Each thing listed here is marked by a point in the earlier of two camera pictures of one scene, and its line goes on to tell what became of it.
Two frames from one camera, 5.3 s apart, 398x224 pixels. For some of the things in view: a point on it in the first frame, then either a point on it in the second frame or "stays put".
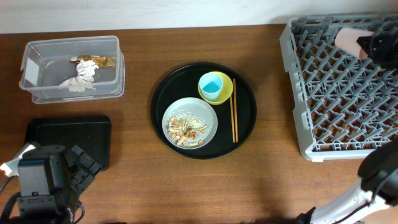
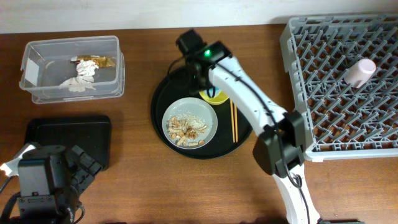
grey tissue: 86,68 stays put
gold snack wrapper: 99,60 stays put
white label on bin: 32,71 stays put
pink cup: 346,40 -> 360,73
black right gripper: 376,45 -> 197,79
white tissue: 78,84 stays put
